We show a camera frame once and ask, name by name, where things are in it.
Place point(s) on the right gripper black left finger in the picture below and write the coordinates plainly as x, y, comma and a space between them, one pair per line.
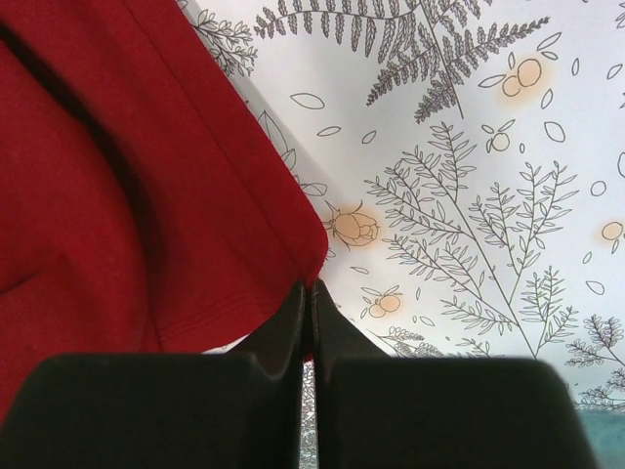
239, 409

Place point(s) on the floral patterned table mat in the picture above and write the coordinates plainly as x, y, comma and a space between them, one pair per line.
466, 159

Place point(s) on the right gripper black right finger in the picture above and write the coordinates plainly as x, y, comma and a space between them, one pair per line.
377, 411

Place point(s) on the teal plastic bin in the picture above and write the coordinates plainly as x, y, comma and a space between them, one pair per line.
605, 432

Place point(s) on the red t shirt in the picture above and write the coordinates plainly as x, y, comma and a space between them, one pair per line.
143, 207

